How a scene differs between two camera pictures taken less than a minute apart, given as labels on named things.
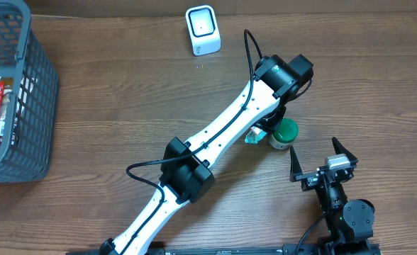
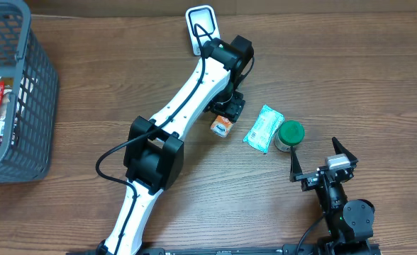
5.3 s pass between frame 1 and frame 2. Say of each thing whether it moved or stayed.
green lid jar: moved
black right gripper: stayed
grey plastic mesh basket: stayed
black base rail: stayed
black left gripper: moved
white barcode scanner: stayed
